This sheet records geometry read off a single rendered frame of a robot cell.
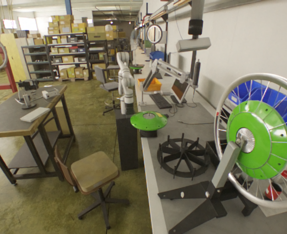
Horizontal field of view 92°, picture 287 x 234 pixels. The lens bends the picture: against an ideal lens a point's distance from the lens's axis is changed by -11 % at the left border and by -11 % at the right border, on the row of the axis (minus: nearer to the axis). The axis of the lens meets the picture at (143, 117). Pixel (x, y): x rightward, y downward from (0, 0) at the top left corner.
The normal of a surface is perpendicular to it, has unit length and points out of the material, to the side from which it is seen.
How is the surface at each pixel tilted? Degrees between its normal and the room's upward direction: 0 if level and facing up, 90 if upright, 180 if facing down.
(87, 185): 0
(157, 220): 0
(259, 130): 81
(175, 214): 0
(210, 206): 18
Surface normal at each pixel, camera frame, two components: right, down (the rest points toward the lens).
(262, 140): -0.95, 0.05
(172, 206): 0.00, -0.87
